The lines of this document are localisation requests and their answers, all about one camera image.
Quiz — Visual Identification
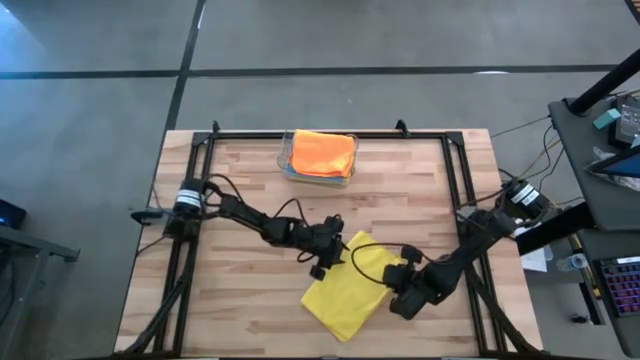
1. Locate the yellow microfiber towel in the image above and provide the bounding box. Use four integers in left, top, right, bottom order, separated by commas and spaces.
299, 229, 406, 344

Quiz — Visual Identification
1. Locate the grey desk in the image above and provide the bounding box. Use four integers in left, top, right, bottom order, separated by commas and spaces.
577, 227, 640, 359

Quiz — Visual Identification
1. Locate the small teal box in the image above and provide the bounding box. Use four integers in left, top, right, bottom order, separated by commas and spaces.
592, 107, 623, 131

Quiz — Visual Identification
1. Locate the clear plastic bin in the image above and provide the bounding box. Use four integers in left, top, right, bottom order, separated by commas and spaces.
277, 129, 360, 190

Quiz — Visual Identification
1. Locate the white paper sheet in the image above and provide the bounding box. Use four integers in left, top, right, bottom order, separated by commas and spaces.
519, 227, 555, 274

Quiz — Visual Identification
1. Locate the black pole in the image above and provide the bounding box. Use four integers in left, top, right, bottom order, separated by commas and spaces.
568, 47, 640, 117

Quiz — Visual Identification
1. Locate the black metal stand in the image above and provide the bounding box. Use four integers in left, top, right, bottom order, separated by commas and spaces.
0, 222, 81, 326

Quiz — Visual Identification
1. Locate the orange microfiber towel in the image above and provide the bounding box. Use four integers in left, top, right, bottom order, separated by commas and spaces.
289, 128, 356, 179

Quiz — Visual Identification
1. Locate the black aluminium table frame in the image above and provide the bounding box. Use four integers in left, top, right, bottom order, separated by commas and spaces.
112, 119, 546, 360

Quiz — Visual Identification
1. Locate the black electronic device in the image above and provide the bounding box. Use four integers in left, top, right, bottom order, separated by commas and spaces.
607, 94, 640, 150

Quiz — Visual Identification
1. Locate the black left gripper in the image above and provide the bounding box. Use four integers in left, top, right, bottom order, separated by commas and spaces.
309, 214, 350, 281

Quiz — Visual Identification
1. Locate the clear water bottle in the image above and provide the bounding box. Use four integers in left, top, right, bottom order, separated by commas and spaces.
555, 252, 590, 273

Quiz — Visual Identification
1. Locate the black support beam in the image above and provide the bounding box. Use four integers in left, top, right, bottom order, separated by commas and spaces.
514, 201, 596, 256

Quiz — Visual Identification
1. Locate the tablet with dark screen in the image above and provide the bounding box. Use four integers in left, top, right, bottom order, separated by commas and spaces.
584, 144, 640, 180

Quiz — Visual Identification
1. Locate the black device with blue light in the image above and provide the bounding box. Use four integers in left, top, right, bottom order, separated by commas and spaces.
0, 198, 28, 231

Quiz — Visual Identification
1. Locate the grey side table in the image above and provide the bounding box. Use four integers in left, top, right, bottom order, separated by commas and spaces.
547, 97, 640, 232

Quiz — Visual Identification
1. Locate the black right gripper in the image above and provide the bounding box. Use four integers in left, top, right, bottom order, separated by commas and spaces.
382, 243, 454, 321

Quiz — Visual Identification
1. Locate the backlit keyboard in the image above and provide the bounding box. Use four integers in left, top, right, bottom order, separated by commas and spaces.
598, 256, 640, 319

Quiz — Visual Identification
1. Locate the blue microfiber towel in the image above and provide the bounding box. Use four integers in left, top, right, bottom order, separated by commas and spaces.
284, 162, 357, 184

